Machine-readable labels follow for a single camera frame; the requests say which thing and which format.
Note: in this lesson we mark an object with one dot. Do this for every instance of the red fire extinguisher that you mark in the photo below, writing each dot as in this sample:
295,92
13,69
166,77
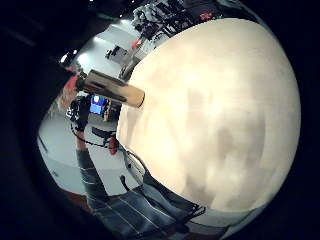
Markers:
113,145

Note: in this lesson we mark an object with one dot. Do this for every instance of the the person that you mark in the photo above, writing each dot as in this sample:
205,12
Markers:
146,210

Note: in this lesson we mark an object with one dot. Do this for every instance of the lit blue monitor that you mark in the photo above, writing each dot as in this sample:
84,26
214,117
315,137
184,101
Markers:
97,105

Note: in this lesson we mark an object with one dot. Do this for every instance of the cluttered black equipment rack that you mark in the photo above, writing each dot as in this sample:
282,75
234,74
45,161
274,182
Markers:
160,18

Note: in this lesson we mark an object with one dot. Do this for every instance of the shiny metal cylinder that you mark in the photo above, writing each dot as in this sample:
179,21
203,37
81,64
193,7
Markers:
111,88

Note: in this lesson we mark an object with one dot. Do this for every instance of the black equipment cart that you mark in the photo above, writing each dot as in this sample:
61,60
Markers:
116,52

